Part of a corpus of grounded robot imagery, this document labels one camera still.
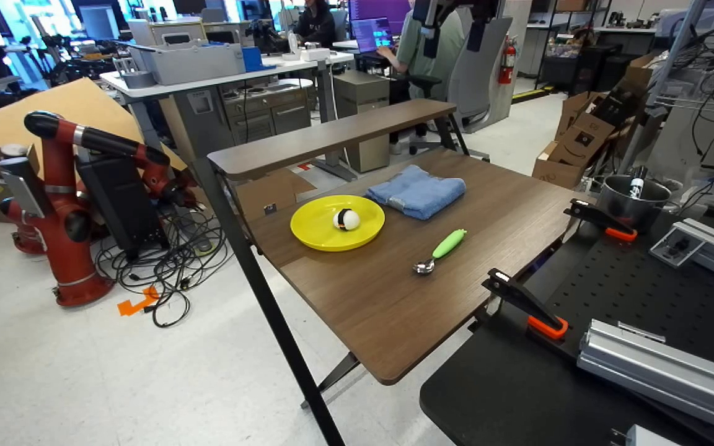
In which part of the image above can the grey office chair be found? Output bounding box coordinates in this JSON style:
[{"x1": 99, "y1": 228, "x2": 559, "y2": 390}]
[{"x1": 405, "y1": 15, "x2": 514, "y2": 157}]

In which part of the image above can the red fire extinguisher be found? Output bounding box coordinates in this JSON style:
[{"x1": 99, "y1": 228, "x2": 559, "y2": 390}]
[{"x1": 497, "y1": 35, "x2": 519, "y2": 85}]

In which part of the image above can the monitor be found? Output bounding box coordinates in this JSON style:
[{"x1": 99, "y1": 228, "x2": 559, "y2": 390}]
[{"x1": 347, "y1": 0, "x2": 413, "y2": 38}]

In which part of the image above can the laptop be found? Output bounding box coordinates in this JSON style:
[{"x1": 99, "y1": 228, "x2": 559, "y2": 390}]
[{"x1": 349, "y1": 16, "x2": 395, "y2": 56}]

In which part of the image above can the black storage shelf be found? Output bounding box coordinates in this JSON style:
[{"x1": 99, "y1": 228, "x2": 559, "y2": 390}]
[{"x1": 526, "y1": 0, "x2": 663, "y2": 92}]

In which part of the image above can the stack of cardboard boxes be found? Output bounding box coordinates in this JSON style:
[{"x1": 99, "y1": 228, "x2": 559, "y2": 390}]
[{"x1": 531, "y1": 52, "x2": 663, "y2": 190}]

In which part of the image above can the folded blue towel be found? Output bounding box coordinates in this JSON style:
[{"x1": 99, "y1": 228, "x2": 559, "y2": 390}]
[{"x1": 366, "y1": 164, "x2": 467, "y2": 221}]

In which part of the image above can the grey drawer cabinet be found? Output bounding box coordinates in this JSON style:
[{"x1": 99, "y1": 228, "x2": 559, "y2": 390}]
[{"x1": 220, "y1": 78, "x2": 315, "y2": 146}]

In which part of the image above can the white and black toy ball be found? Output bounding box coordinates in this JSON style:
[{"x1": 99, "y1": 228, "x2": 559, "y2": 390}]
[{"x1": 333, "y1": 209, "x2": 361, "y2": 232}]

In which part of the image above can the black clamp with orange tips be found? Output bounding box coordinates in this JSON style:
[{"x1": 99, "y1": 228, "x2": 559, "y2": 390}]
[
  {"x1": 482, "y1": 268, "x2": 570, "y2": 341},
  {"x1": 563, "y1": 198, "x2": 638, "y2": 242}
]

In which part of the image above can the yellow plate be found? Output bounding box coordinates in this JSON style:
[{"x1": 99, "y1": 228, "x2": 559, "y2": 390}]
[{"x1": 289, "y1": 195, "x2": 386, "y2": 253}]

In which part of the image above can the black and white marker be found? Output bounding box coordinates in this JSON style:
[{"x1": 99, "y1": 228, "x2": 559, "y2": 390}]
[{"x1": 628, "y1": 166, "x2": 648, "y2": 200}]

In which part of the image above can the small cardboard box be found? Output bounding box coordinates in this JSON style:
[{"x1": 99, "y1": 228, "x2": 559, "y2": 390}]
[{"x1": 233, "y1": 167, "x2": 318, "y2": 222}]

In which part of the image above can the white desk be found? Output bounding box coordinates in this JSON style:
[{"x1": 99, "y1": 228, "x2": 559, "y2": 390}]
[{"x1": 99, "y1": 51, "x2": 356, "y2": 183}]

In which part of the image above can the metal pot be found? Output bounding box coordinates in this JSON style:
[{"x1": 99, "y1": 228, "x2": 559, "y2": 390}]
[{"x1": 596, "y1": 174, "x2": 672, "y2": 234}]

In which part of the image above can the grey plastic bin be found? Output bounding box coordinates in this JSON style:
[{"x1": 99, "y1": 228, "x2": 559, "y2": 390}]
[{"x1": 126, "y1": 40, "x2": 247, "y2": 87}]

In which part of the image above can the large cardboard sheet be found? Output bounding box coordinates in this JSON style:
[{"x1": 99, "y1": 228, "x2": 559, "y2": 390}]
[{"x1": 0, "y1": 77, "x2": 188, "y2": 181}]

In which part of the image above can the orange tape piece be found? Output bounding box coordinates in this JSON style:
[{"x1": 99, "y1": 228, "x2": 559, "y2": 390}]
[{"x1": 117, "y1": 284, "x2": 161, "y2": 317}]

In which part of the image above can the red robot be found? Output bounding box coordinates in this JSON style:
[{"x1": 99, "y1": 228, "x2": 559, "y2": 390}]
[{"x1": 0, "y1": 110, "x2": 200, "y2": 308}]

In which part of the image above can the white box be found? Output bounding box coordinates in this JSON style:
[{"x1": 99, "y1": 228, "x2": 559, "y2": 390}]
[{"x1": 610, "y1": 424, "x2": 687, "y2": 446}]

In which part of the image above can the green handled metal spoon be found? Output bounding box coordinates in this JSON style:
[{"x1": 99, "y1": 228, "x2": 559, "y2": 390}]
[{"x1": 413, "y1": 229, "x2": 468, "y2": 276}]

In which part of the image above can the tangle of black floor cables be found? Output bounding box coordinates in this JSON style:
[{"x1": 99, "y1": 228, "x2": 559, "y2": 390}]
[{"x1": 93, "y1": 201, "x2": 235, "y2": 329}]

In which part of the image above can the long aluminium rail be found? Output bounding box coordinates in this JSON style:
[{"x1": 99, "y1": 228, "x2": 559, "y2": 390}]
[{"x1": 577, "y1": 318, "x2": 714, "y2": 441}]

